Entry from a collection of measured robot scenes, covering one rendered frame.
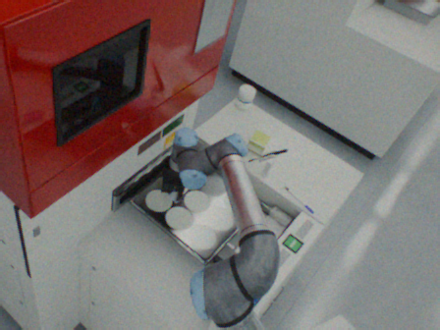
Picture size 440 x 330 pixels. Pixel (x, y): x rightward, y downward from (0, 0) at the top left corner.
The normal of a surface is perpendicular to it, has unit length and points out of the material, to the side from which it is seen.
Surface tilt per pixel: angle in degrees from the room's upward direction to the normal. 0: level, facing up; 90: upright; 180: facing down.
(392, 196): 0
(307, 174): 0
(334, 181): 0
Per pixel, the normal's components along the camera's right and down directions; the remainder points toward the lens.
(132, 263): 0.13, -0.66
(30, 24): 0.75, 0.55
